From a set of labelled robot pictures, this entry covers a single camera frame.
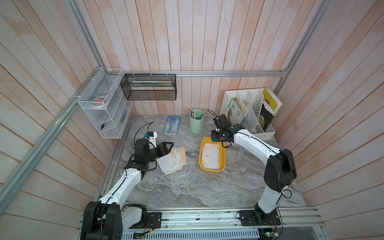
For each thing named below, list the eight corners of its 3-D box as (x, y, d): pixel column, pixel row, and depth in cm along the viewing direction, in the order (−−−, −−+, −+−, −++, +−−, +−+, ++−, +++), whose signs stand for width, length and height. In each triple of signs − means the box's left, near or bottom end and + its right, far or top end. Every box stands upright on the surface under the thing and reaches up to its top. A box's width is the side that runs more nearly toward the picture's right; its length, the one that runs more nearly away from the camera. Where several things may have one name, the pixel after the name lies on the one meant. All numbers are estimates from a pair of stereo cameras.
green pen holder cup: (189, 133, 111) (189, 120, 100) (189, 121, 119) (189, 108, 108) (203, 133, 111) (204, 120, 100) (202, 121, 119) (203, 108, 108)
